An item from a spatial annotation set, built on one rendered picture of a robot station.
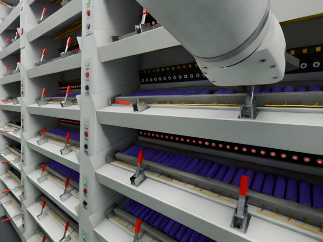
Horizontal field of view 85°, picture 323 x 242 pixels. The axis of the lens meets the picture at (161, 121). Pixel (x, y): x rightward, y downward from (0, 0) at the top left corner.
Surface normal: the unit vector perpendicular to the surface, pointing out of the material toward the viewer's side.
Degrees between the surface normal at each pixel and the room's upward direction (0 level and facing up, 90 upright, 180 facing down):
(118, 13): 90
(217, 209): 20
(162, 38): 110
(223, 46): 157
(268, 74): 168
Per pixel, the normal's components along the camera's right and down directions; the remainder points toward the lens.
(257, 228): -0.17, -0.93
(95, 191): 0.79, 0.07
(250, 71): -0.15, 0.99
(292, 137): -0.59, 0.37
